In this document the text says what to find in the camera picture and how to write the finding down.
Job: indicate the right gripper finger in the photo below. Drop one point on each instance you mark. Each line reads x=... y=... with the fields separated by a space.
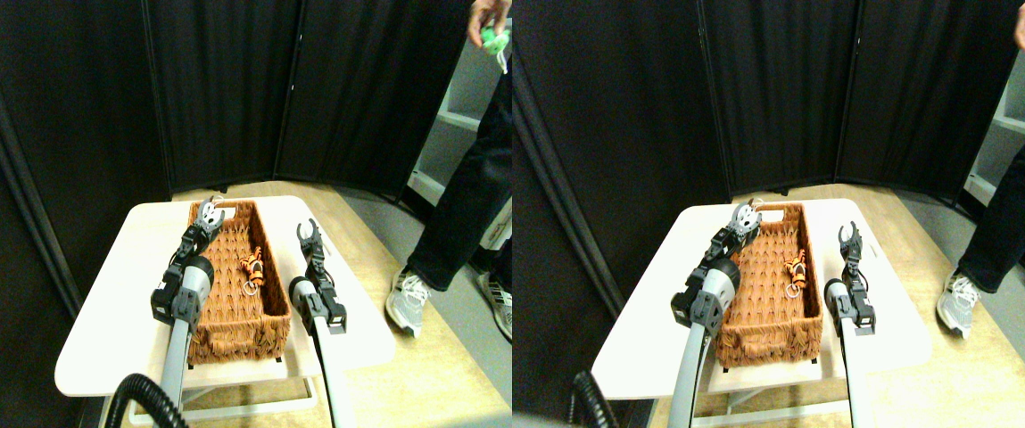
x=316 y=237
x=856 y=239
x=844 y=242
x=303 y=241

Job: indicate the white black-spotted toy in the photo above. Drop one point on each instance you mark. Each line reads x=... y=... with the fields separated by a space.
x=210 y=217
x=747 y=219

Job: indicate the orange tiger toy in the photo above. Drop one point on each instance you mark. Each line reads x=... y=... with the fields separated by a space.
x=797 y=266
x=253 y=265

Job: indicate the green toy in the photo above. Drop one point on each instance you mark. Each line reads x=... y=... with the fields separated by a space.
x=494 y=40

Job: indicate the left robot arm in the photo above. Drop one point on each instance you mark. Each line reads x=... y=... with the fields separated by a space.
x=175 y=357
x=689 y=374

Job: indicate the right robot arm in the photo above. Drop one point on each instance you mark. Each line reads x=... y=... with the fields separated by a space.
x=851 y=383
x=332 y=383

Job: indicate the low white table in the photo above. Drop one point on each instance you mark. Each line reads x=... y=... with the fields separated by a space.
x=137 y=259
x=673 y=259

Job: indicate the brown wicker basket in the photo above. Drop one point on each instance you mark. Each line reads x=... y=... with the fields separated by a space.
x=775 y=337
x=240 y=334

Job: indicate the person's legs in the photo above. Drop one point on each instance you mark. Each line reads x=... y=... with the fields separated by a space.
x=458 y=205
x=1020 y=205

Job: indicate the grey curtain stand pole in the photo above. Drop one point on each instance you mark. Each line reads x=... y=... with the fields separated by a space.
x=566 y=192
x=20 y=159

